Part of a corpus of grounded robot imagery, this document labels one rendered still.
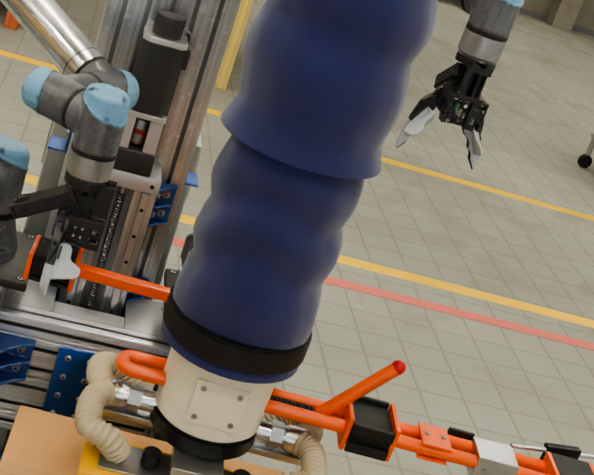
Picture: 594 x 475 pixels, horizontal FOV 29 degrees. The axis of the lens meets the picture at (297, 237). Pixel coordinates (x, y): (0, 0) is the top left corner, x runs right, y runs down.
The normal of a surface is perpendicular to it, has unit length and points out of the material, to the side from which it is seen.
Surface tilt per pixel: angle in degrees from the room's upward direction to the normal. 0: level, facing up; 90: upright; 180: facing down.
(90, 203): 90
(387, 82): 74
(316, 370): 0
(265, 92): 100
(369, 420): 0
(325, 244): 70
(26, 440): 0
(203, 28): 90
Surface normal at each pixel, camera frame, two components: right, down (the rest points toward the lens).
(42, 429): 0.31, -0.88
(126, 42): 0.11, 0.41
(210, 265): -0.64, -0.19
